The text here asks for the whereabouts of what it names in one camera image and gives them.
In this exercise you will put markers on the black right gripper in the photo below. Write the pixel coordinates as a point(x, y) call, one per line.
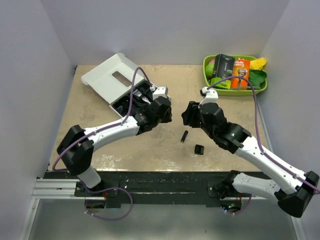
point(189, 115)

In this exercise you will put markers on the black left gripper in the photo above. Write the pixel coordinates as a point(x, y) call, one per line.
point(168, 118)

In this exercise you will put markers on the silver black hair clipper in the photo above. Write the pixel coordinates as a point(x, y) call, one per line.
point(142, 97)

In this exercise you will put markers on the black cylindrical battery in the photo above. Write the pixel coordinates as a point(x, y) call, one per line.
point(184, 136)

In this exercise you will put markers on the black comb attachment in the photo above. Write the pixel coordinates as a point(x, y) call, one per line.
point(199, 149)

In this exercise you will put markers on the white clipper kit box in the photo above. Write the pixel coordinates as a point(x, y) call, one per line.
point(113, 80)

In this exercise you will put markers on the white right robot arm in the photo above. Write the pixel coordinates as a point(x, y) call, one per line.
point(290, 187)

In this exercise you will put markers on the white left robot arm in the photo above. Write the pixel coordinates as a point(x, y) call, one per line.
point(77, 147)

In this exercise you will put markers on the green plastic basket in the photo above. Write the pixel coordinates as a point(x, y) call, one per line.
point(207, 67)

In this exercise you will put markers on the black razor box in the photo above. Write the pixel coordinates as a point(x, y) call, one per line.
point(222, 68)

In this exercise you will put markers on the orange razor package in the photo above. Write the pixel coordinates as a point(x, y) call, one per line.
point(241, 68)

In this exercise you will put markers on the green leaf item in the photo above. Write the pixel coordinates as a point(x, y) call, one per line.
point(257, 77)

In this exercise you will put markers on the yellow cloth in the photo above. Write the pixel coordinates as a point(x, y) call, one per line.
point(258, 64)

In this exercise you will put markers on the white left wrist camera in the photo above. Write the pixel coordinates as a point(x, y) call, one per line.
point(159, 91)

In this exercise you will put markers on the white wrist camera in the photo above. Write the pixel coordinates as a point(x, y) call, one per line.
point(159, 91)
point(210, 95)

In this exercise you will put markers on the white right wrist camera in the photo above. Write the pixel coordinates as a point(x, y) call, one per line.
point(210, 95)

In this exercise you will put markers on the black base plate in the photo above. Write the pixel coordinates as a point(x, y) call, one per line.
point(214, 178)

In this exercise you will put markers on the aluminium rail frame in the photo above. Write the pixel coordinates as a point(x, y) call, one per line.
point(55, 187)

